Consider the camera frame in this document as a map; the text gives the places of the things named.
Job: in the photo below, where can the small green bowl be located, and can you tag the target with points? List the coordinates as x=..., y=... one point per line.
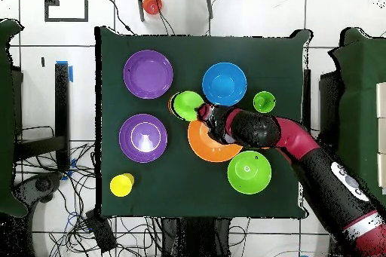
x=187, y=104

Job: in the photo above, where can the large orange bowl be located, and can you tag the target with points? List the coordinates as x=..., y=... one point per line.
x=202, y=145

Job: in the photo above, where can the red cup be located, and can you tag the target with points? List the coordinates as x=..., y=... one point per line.
x=169, y=104

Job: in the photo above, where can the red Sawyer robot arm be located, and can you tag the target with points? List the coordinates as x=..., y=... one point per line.
x=298, y=139

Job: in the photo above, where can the blue bowl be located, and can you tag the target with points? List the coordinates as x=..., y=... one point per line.
x=224, y=71

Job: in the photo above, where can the green cup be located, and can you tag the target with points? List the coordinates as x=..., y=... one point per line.
x=264, y=97

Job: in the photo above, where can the dark green tablecloth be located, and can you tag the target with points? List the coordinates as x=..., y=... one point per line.
x=193, y=49

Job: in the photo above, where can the purple bowl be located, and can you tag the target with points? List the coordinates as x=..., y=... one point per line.
x=126, y=138
x=148, y=61

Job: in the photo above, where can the large green bowl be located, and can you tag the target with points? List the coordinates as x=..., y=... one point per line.
x=259, y=178

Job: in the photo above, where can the yellow cup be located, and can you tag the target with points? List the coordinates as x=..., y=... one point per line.
x=120, y=186

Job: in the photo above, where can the small orange bowl on floor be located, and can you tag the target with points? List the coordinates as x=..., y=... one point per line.
x=152, y=4

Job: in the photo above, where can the neighbouring green table cloth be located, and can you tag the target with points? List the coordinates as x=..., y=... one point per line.
x=6, y=118
x=359, y=88

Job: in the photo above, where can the black box on floor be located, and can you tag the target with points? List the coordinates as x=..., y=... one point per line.
x=102, y=233

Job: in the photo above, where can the white boxes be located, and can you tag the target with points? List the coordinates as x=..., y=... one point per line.
x=381, y=136

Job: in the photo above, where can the grey black machine base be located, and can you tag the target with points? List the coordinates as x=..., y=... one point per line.
x=39, y=184

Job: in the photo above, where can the grey camera stand legs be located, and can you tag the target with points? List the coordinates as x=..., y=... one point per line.
x=140, y=3

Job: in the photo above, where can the black post stand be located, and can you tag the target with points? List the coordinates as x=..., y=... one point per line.
x=62, y=103

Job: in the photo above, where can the black square frame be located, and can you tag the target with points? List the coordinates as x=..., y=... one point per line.
x=86, y=3

